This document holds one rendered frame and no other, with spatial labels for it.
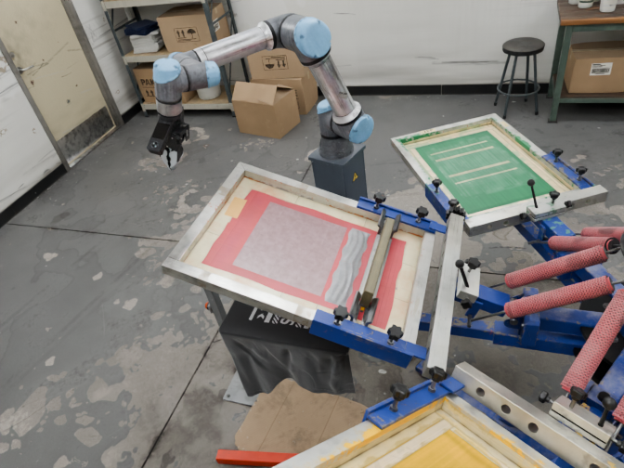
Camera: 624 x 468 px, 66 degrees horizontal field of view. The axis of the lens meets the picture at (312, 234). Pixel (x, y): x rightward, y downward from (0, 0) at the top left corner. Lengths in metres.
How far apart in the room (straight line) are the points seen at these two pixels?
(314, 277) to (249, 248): 0.24
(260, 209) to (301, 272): 0.32
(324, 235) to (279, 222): 0.16
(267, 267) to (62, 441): 1.83
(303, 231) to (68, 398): 1.97
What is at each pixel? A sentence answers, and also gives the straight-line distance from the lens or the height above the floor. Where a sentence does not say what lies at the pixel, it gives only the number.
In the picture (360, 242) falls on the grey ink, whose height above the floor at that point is 1.14.
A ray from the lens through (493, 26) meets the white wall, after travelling 5.18.
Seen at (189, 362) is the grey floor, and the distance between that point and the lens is 3.02.
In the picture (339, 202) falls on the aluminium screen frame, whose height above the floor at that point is 1.20.
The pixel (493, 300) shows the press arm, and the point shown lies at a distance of 1.62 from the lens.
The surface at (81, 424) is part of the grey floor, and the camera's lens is 3.08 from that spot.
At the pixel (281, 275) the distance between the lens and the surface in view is 1.55.
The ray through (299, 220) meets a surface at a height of 1.21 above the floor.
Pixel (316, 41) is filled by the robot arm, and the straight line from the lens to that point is 1.67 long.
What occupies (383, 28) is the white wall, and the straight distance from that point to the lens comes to 5.27.
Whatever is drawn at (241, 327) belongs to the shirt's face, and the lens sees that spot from 1.78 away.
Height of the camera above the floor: 2.25
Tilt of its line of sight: 39 degrees down
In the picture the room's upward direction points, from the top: 11 degrees counter-clockwise
